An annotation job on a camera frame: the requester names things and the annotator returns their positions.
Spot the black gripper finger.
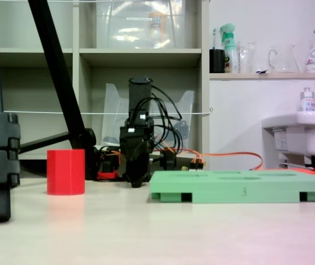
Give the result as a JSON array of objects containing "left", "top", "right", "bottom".
[
  {"left": 137, "top": 142, "right": 151, "bottom": 189},
  {"left": 125, "top": 148, "right": 140, "bottom": 189}
]

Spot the red octagonal pillar block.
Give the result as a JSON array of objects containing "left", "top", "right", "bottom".
[{"left": 46, "top": 149, "right": 86, "bottom": 196}]

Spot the clear plastic file holder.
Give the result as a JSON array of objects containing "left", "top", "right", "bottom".
[{"left": 102, "top": 82, "right": 196, "bottom": 147}]

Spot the beige shelf unit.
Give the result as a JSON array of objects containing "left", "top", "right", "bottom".
[{"left": 0, "top": 0, "right": 211, "bottom": 172}]

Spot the black tripod leg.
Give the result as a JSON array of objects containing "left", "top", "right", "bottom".
[{"left": 27, "top": 0, "right": 97, "bottom": 180}]

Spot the black tripod brace strut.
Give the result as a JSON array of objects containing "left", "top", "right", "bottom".
[{"left": 18, "top": 131, "right": 72, "bottom": 155}]

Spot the clear plastic storage box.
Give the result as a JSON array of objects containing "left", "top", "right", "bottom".
[{"left": 95, "top": 0, "right": 187, "bottom": 50}]

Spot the black cup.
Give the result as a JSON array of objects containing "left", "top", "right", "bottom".
[{"left": 209, "top": 49, "right": 226, "bottom": 74}]

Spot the green spray bottle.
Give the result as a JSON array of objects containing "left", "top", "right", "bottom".
[{"left": 220, "top": 23, "right": 239, "bottom": 74}]

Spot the green shape sorting board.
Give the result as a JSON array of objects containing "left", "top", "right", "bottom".
[{"left": 148, "top": 169, "right": 315, "bottom": 204}]

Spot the clear measuring cup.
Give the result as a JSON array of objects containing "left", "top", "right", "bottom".
[{"left": 237, "top": 40, "right": 257, "bottom": 74}]

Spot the clear glass pitcher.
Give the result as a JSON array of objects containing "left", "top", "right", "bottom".
[{"left": 268, "top": 44, "right": 300, "bottom": 73}]

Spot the white sink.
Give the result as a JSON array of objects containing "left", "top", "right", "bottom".
[{"left": 261, "top": 110, "right": 315, "bottom": 168}]

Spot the small clear sanitizer bottle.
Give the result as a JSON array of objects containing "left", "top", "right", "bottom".
[{"left": 300, "top": 87, "right": 315, "bottom": 113}]

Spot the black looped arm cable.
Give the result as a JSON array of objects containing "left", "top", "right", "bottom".
[{"left": 135, "top": 85, "right": 185, "bottom": 152}]

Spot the circuit board with wires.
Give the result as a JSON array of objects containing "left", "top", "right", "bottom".
[{"left": 189, "top": 157, "right": 207, "bottom": 171}]

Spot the thin white cord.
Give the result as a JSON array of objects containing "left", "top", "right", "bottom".
[{"left": 2, "top": 108, "right": 215, "bottom": 115}]

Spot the thin orange wire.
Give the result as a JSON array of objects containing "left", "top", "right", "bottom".
[{"left": 200, "top": 151, "right": 264, "bottom": 171}]

